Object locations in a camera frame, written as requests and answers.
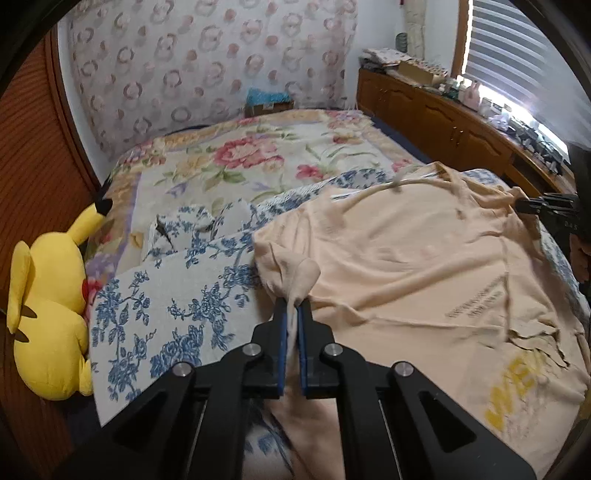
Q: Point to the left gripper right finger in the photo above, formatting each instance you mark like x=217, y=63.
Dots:
x=394, y=422

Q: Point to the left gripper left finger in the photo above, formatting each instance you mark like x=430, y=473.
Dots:
x=190, y=423

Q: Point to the beige printed t-shirt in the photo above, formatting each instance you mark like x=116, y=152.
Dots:
x=439, y=270

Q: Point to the person's right hand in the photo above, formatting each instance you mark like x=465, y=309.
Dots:
x=579, y=252

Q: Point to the blue floral white bedsheet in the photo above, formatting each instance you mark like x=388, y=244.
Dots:
x=192, y=301

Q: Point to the wooden side cabinet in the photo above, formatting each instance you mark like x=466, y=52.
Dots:
x=447, y=132

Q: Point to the zebra window blind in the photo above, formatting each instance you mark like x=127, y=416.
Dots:
x=509, y=54

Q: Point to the yellow Pikachu plush toy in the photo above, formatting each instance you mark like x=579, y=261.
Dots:
x=47, y=297

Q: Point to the cardboard box on cabinet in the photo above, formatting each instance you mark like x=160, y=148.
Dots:
x=422, y=73

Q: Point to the folded floral cloth stack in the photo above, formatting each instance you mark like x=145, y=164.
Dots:
x=386, y=57

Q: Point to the tied beige curtain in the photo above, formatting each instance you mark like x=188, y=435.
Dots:
x=415, y=18

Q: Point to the teal item in box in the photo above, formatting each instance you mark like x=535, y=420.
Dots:
x=259, y=102

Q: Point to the circle patterned sheer curtain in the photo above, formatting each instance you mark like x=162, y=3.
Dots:
x=147, y=68

